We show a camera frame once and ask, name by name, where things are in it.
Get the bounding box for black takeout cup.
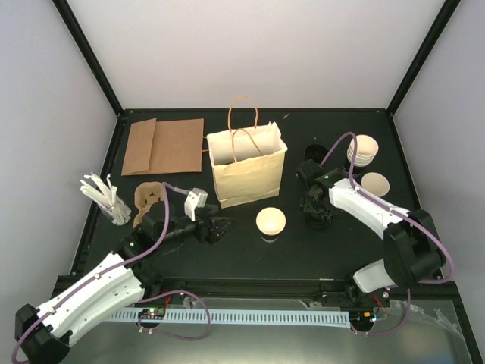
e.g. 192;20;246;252
255;207;286;243
361;172;390;197

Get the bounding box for stack of white paper cups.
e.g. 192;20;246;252
354;134;379;167

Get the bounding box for cream paper bag with handles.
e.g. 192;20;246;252
206;96;288;209

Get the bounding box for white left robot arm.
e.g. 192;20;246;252
14;202;233;363

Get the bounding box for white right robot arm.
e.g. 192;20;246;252
296;160;447;306

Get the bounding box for black coffee cup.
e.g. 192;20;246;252
304;144;328;164

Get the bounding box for white stirrers in holder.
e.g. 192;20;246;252
80;173;131;226

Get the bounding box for flat brown paper bag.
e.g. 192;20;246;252
121;118;156;176

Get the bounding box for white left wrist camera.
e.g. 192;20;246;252
184;188;208;221

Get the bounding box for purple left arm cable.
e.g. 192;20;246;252
11;181;211;364

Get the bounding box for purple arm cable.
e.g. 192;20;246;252
11;181;211;364
320;131;456;337

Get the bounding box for brown paper bag with handles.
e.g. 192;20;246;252
148;118;205;174

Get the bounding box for white slotted cable duct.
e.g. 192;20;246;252
105;307;350;328

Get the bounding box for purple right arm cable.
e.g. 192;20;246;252
320;131;456;337

